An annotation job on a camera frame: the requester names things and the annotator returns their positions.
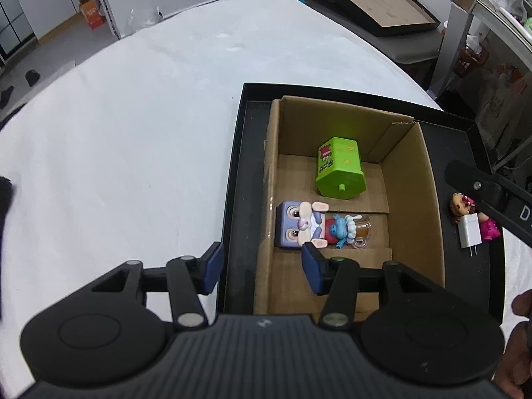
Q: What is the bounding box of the orange cardboard box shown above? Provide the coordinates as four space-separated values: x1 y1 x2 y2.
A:
79 0 105 30

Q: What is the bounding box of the green tissue pack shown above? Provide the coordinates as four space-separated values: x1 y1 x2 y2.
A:
523 17 532 34

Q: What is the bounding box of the black slipper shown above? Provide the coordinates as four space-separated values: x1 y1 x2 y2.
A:
0 85 14 109
24 69 41 87

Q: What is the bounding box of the white usb charger plug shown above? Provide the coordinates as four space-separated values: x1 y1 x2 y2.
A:
458 213 482 257

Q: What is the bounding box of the black shallow tray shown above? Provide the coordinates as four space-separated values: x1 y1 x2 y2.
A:
217 83 505 321

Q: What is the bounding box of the person's right hand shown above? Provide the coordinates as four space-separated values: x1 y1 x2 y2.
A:
493 290 531 399

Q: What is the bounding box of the pink dinosaur costume figurine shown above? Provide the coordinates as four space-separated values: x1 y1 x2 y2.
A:
478 212 501 241

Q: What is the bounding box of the green toy house box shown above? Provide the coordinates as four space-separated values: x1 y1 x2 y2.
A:
315 137 367 199

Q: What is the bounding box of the red wicker basket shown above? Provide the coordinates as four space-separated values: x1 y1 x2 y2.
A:
453 46 489 78

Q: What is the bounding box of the red blue smurf figurine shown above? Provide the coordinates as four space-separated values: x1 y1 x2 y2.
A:
325 213 371 249

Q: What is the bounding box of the small pink-haired figurine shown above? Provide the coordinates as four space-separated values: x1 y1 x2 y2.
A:
450 192 476 223

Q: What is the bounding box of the brown cardboard box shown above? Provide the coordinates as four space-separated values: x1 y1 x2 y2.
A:
253 96 446 316

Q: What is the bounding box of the glass top metal desk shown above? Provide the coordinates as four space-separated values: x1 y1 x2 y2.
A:
427 0 531 100

